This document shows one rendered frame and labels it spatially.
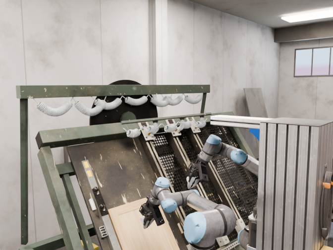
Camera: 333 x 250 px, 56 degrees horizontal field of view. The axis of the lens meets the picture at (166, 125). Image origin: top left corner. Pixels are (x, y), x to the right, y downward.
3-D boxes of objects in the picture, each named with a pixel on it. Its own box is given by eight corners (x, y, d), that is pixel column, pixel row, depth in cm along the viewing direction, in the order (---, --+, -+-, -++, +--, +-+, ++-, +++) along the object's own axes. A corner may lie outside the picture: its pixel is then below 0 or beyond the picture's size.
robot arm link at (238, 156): (294, 201, 182) (230, 163, 167) (282, 194, 192) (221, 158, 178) (303, 183, 182) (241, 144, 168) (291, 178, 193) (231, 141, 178)
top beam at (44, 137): (38, 150, 214) (42, 143, 207) (34, 138, 217) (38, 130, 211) (231, 123, 361) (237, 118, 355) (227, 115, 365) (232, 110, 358)
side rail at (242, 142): (274, 216, 322) (282, 212, 315) (223, 126, 360) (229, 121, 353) (277, 214, 328) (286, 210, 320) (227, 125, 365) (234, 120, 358)
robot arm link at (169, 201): (185, 201, 162) (177, 186, 171) (165, 204, 158) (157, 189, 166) (182, 211, 166) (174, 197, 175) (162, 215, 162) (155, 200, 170)
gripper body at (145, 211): (147, 208, 188) (153, 193, 183) (156, 218, 183) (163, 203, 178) (138, 212, 182) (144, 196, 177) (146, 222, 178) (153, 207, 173)
